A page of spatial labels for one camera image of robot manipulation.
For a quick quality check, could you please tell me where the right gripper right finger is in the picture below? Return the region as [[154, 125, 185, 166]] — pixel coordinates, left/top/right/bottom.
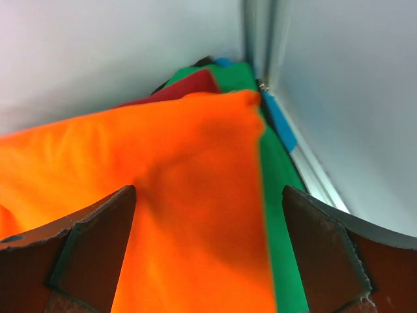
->
[[283, 186, 416, 312]]

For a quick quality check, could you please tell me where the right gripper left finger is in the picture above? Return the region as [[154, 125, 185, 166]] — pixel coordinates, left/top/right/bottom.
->
[[1, 185, 136, 312]]

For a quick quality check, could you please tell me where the orange t shirt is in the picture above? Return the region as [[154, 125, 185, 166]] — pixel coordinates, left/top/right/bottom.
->
[[1, 90, 276, 312]]

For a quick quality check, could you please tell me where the folded green t shirt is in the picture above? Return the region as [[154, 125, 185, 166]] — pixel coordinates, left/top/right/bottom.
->
[[159, 58, 309, 312]]

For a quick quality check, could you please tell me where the folded blue t shirt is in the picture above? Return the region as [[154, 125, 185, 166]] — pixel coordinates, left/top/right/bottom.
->
[[209, 59, 297, 155]]

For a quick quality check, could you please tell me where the folded red t shirt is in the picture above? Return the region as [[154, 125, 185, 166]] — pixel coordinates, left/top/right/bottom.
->
[[115, 69, 221, 108]]

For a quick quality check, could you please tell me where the right aluminium frame post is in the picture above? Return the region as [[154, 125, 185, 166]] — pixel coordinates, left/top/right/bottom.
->
[[242, 1, 349, 213]]

